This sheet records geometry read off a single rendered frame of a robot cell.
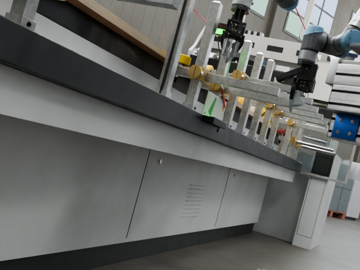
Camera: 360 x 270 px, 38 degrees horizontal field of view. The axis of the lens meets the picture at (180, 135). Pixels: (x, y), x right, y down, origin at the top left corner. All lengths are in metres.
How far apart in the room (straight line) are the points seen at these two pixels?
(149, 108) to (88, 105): 0.27
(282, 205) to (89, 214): 3.09
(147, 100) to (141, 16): 6.50
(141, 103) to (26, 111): 0.45
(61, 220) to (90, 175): 0.19
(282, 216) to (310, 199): 0.33
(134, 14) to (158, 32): 0.55
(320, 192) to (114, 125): 3.31
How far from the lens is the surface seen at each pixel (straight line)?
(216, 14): 2.03
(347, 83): 1.86
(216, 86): 2.19
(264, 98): 2.20
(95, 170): 1.89
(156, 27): 8.22
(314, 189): 4.66
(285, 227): 4.82
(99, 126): 1.45
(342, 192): 11.43
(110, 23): 1.69
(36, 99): 1.21
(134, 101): 1.50
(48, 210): 1.72
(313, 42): 2.20
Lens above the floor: 0.55
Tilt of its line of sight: 1 degrees up
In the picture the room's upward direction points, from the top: 15 degrees clockwise
